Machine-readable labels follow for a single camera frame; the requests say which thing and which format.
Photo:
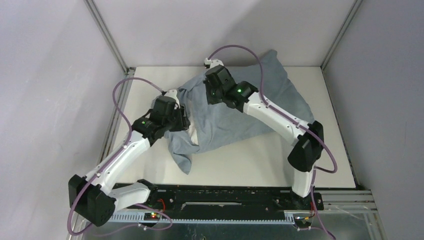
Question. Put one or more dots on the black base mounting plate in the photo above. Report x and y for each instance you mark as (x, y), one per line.
(224, 201)

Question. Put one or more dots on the aluminium base frame rails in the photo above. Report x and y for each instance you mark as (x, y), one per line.
(350, 214)

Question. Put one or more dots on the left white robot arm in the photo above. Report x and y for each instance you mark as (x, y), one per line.
(94, 195)

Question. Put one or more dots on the right aluminium frame post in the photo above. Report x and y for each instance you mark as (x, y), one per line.
(341, 32)

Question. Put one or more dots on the grey-blue pillowcase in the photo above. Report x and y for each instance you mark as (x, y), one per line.
(217, 125)

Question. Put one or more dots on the grey slotted cable duct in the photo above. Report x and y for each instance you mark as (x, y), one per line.
(146, 217)

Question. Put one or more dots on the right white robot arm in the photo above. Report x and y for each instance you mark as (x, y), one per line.
(306, 138)

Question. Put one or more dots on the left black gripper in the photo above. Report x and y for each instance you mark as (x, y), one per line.
(183, 122)

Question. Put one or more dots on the aluminium frame post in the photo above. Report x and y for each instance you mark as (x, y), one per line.
(341, 32)
(107, 35)

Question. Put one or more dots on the white pillow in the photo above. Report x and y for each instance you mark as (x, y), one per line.
(192, 131)

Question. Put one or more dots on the left aluminium frame post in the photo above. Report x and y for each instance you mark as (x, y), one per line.
(107, 35)

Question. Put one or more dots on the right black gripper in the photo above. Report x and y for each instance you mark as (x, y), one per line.
(210, 100)

